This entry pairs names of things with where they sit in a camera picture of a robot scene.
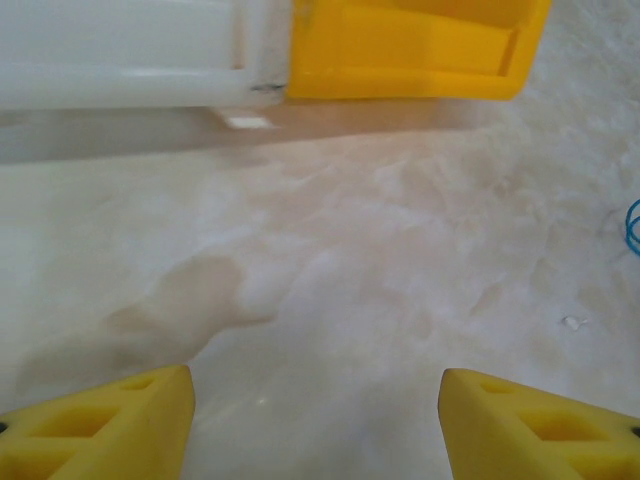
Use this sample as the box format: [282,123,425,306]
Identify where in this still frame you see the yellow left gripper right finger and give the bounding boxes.
[438,368,640,480]

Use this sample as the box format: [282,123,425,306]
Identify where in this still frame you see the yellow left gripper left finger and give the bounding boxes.
[0,364,196,480]

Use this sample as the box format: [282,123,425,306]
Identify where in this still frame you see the white plastic bin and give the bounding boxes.
[0,0,296,131]

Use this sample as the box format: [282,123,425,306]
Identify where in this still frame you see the yellow plastic bin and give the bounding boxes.
[285,0,551,102]

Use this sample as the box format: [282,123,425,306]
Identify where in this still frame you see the thin blue cable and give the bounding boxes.
[623,198,640,258]

